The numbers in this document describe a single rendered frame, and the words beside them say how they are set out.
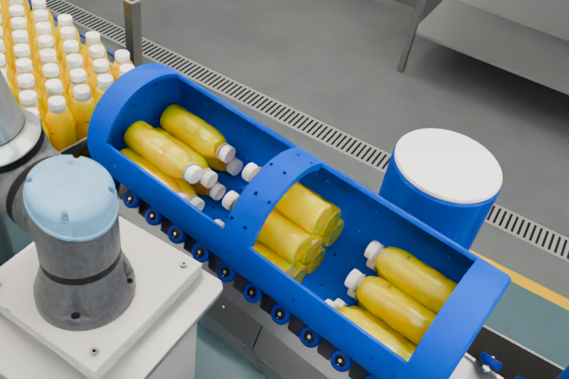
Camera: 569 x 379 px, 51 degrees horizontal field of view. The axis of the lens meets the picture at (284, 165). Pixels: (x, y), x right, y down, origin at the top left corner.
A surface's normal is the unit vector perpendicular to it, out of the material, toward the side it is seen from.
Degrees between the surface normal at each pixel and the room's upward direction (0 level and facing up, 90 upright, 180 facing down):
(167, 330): 0
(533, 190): 0
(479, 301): 10
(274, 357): 70
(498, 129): 0
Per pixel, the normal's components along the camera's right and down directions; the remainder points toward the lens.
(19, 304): 0.11, -0.77
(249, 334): -0.54, 0.19
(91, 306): 0.43, 0.36
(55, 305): -0.32, 0.30
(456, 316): -0.18, -0.42
